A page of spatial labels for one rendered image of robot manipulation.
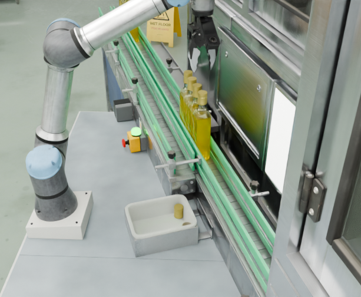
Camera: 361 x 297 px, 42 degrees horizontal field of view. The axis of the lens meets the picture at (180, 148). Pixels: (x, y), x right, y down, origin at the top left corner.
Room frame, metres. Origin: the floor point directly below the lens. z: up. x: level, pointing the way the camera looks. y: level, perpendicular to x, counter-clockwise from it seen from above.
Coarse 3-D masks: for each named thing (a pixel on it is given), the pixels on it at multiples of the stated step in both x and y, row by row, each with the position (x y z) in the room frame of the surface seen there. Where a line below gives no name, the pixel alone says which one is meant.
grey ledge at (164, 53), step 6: (162, 42) 2.61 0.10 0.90; (156, 48) 2.57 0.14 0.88; (162, 48) 2.57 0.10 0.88; (162, 54) 2.48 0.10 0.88; (168, 54) 2.47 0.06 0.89; (162, 60) 2.40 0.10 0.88; (174, 60) 2.36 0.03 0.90; (174, 66) 2.33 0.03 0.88; (174, 72) 2.25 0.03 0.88; (180, 72) 2.25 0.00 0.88; (174, 78) 2.18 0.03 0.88; (180, 78) 2.18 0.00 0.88; (180, 84) 2.11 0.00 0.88; (216, 126) 1.72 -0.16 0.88; (210, 132) 1.71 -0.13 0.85
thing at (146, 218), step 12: (132, 204) 1.26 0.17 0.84; (144, 204) 1.27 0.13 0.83; (156, 204) 1.28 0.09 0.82; (168, 204) 1.29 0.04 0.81; (132, 216) 1.25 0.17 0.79; (144, 216) 1.26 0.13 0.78; (156, 216) 1.28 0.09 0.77; (168, 216) 1.28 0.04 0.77; (192, 216) 1.20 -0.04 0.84; (132, 228) 1.14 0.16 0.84; (144, 228) 1.22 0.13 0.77; (156, 228) 1.22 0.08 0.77; (168, 228) 1.22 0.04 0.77; (180, 228) 1.14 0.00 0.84
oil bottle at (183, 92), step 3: (183, 87) 1.67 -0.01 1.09; (180, 90) 1.67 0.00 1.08; (183, 90) 1.65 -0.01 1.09; (186, 90) 1.64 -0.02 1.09; (180, 93) 1.66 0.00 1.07; (183, 93) 1.64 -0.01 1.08; (186, 93) 1.63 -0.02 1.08; (180, 96) 1.66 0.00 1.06; (183, 96) 1.63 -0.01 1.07; (180, 99) 1.66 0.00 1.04; (180, 102) 1.66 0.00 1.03; (180, 105) 1.66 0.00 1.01; (180, 108) 1.66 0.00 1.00; (180, 111) 1.66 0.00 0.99; (180, 114) 1.66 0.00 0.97; (180, 117) 1.66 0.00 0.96
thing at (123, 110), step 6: (114, 102) 2.01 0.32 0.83; (120, 102) 2.01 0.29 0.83; (126, 102) 2.01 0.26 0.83; (114, 108) 2.01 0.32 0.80; (120, 108) 1.96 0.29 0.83; (126, 108) 1.97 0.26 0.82; (132, 108) 1.98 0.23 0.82; (120, 114) 1.96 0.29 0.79; (126, 114) 1.97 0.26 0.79; (132, 114) 1.98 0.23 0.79; (120, 120) 1.96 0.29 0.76; (126, 120) 1.97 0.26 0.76
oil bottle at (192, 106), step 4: (188, 104) 1.56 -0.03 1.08; (192, 104) 1.54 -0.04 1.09; (196, 104) 1.53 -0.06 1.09; (188, 108) 1.55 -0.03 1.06; (192, 108) 1.52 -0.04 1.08; (188, 112) 1.55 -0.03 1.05; (192, 112) 1.52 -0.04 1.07; (188, 116) 1.55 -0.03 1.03; (192, 116) 1.52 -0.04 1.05; (188, 120) 1.55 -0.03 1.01; (192, 120) 1.52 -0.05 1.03; (188, 124) 1.55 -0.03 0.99; (192, 124) 1.52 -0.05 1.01; (188, 128) 1.55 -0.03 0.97; (192, 128) 1.52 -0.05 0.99; (188, 132) 1.55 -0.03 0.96; (192, 132) 1.52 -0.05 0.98
